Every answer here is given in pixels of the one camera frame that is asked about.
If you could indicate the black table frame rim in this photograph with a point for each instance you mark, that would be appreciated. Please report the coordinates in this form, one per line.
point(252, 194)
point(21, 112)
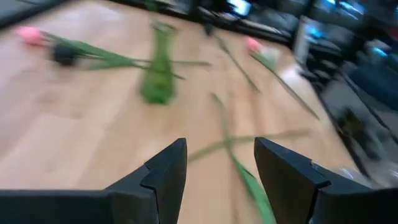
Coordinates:
point(273, 29)

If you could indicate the green artificial flower stem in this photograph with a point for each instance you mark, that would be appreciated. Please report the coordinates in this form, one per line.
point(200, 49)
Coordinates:
point(255, 189)

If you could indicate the green glass vase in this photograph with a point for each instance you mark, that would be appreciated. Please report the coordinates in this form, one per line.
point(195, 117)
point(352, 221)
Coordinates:
point(157, 84)

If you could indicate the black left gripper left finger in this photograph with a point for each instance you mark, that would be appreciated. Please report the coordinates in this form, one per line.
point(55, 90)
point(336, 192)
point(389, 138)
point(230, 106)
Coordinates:
point(93, 207)

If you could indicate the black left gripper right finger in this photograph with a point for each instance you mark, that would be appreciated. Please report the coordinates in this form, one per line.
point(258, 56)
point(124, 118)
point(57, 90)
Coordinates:
point(311, 202)

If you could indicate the pink artificial tulip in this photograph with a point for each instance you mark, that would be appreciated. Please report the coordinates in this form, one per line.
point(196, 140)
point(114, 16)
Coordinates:
point(31, 35)
point(253, 44)

